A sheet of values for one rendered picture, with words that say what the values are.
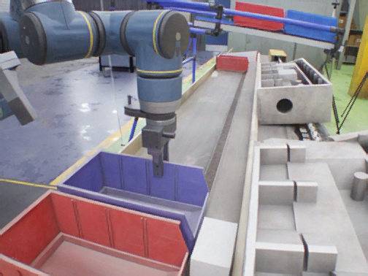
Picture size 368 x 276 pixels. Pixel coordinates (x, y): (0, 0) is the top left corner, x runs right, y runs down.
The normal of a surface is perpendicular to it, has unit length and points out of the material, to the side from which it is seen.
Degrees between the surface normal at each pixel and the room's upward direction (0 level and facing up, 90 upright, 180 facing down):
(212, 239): 0
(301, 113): 90
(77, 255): 0
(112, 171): 88
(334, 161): 58
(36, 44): 91
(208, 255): 0
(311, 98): 90
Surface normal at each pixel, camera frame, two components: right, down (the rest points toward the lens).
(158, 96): -0.03, 0.43
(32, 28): -0.50, 0.29
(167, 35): 0.75, 0.29
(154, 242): -0.28, 0.38
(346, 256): -0.14, -0.91
